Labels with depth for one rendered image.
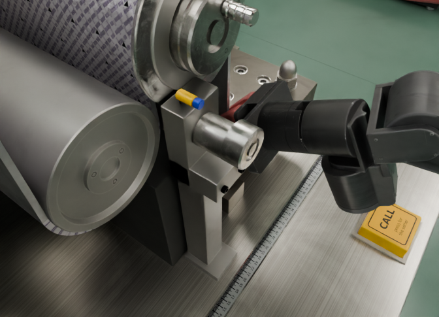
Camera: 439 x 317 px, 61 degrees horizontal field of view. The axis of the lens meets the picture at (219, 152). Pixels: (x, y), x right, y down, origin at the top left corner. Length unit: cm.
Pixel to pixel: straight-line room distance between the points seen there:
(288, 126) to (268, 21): 242
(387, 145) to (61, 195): 27
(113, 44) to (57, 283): 39
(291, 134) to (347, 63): 212
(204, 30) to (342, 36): 246
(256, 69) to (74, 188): 41
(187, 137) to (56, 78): 12
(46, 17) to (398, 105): 32
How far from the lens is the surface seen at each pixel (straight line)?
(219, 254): 56
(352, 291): 59
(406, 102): 35
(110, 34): 31
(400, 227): 63
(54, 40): 40
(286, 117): 40
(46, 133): 29
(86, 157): 31
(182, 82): 34
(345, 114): 36
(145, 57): 29
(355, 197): 42
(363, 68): 249
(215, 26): 32
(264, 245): 59
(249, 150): 32
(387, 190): 42
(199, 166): 36
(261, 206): 62
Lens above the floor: 142
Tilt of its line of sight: 50 degrees down
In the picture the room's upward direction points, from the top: straight up
